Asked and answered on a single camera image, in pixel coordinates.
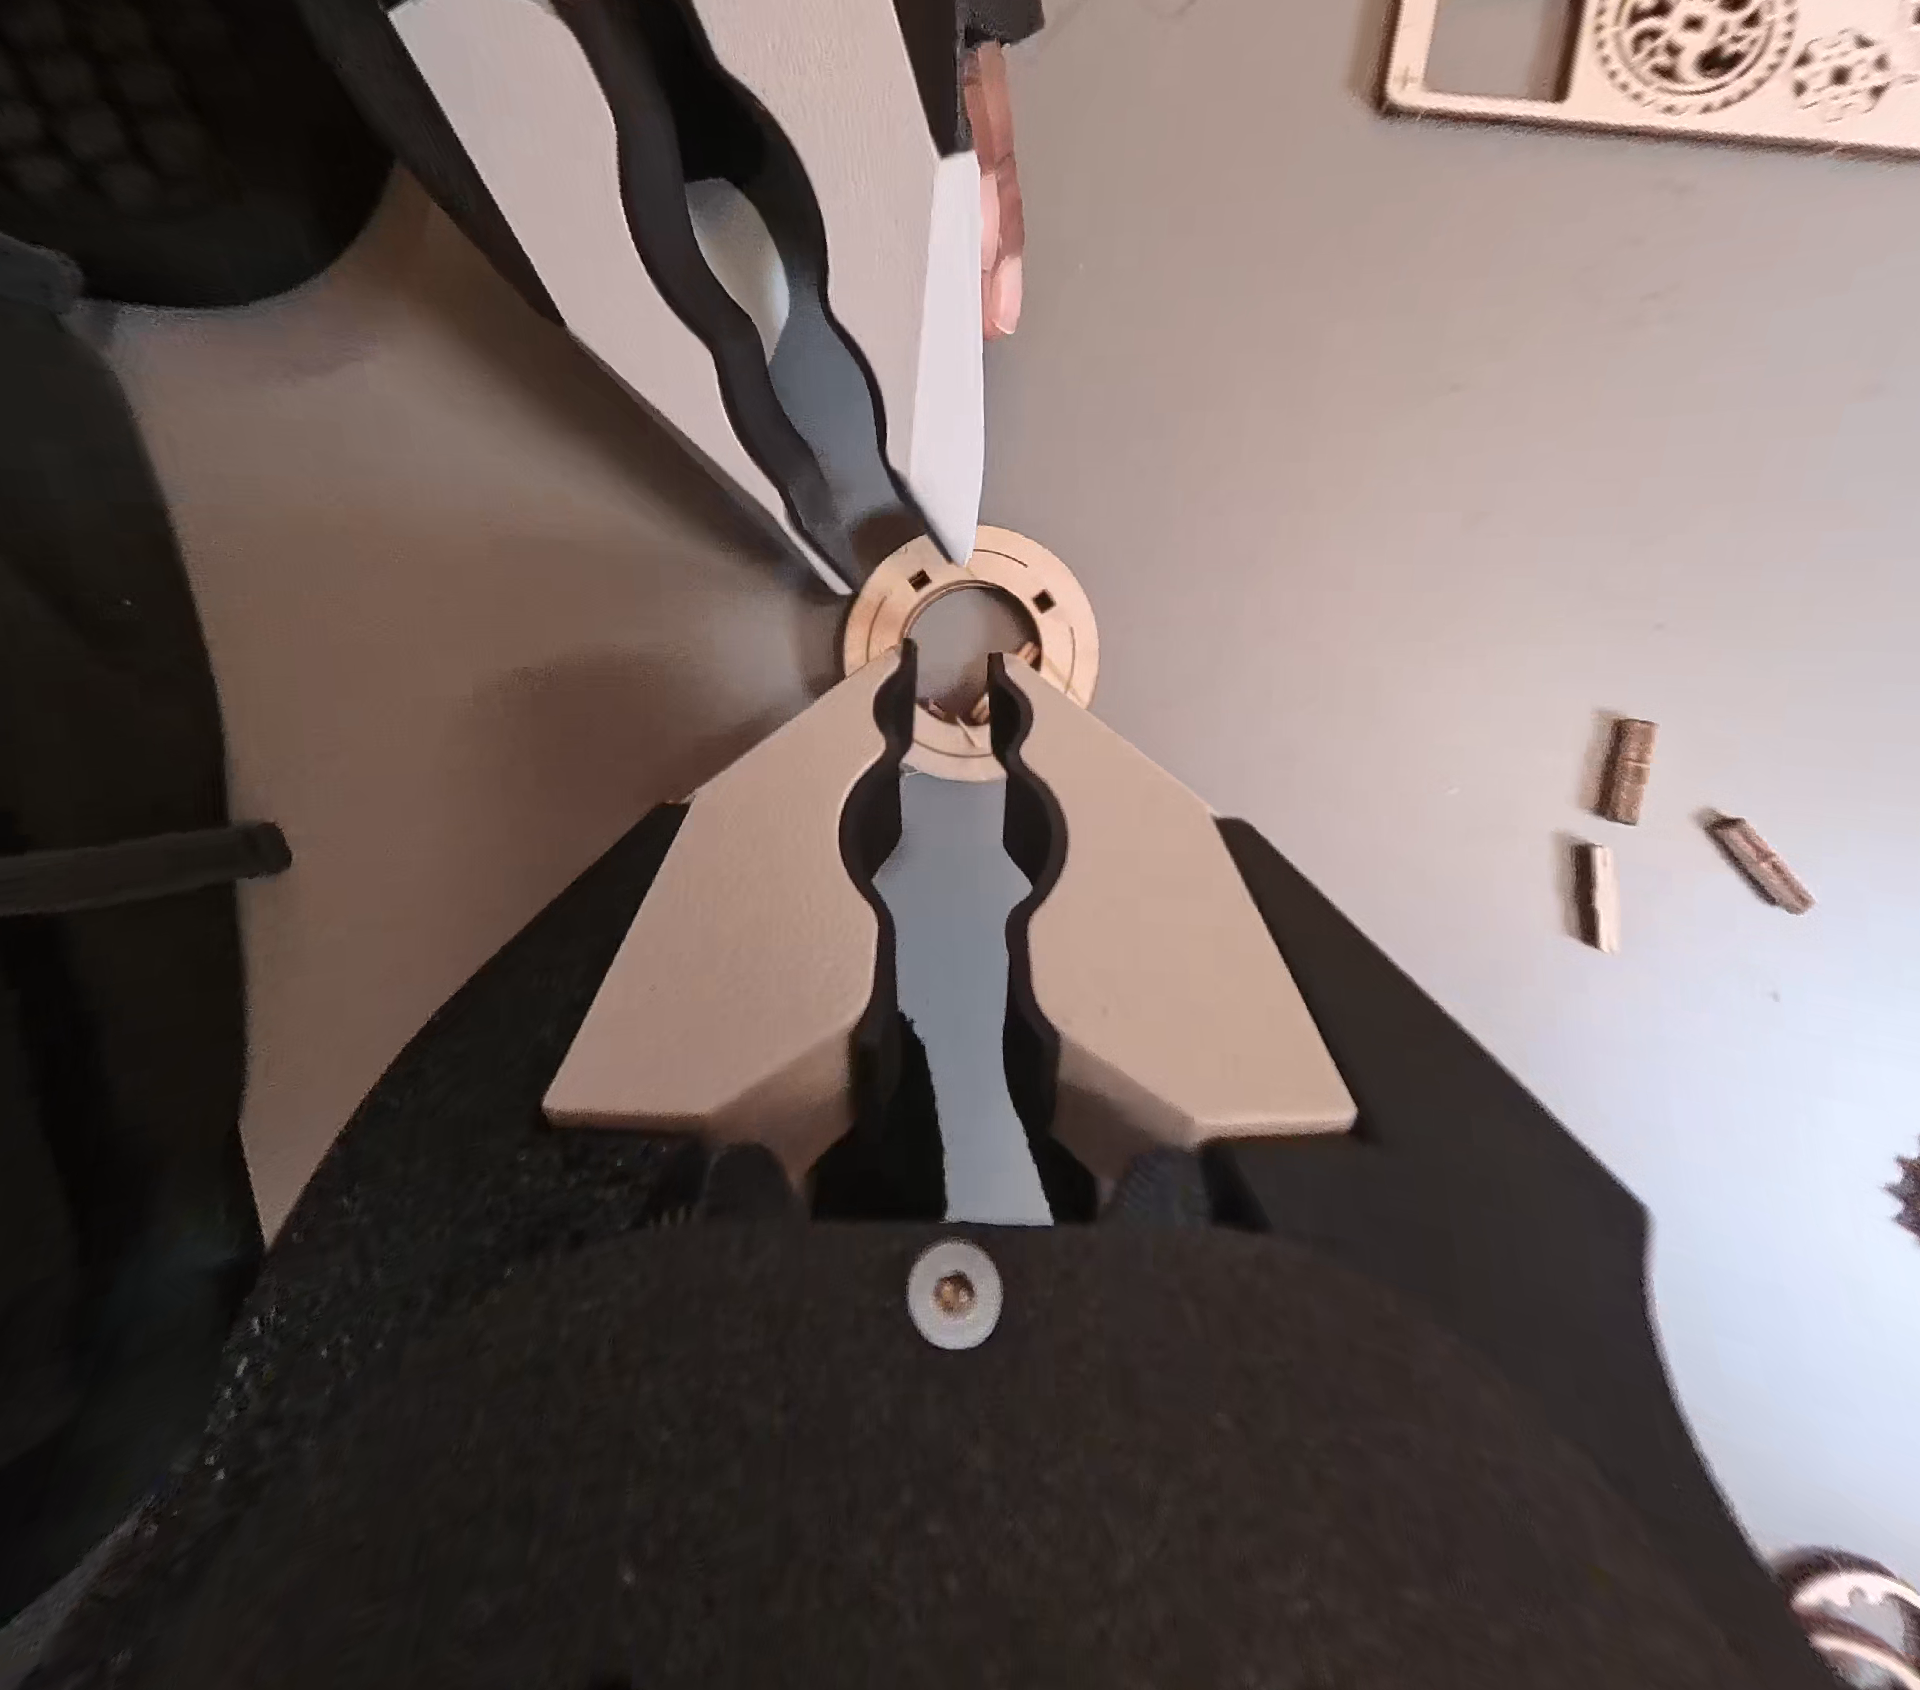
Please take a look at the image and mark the person's left hand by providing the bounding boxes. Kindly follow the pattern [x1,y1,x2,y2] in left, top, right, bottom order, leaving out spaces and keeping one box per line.
[961,47,1033,341]

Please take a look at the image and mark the black clothing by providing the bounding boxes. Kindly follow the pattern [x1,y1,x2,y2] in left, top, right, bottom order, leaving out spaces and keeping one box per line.
[0,235,264,1632]

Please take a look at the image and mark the grey desk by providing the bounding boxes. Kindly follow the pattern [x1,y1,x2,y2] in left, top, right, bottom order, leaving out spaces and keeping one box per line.
[113,0,1920,1595]

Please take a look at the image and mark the black mesh chair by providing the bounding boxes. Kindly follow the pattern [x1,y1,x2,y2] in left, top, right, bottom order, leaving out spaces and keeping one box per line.
[0,0,392,304]

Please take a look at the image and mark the black drawstring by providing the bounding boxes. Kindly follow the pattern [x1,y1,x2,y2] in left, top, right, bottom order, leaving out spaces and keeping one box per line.
[0,820,296,920]

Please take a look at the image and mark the large wooden ring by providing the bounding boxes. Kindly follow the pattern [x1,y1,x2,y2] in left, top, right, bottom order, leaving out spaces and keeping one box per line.
[841,527,1103,792]

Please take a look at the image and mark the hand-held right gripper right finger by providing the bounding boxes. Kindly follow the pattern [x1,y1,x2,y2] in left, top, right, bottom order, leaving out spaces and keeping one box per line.
[982,653,1364,1225]

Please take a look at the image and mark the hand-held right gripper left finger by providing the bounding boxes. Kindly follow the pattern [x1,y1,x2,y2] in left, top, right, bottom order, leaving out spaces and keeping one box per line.
[540,641,951,1221]

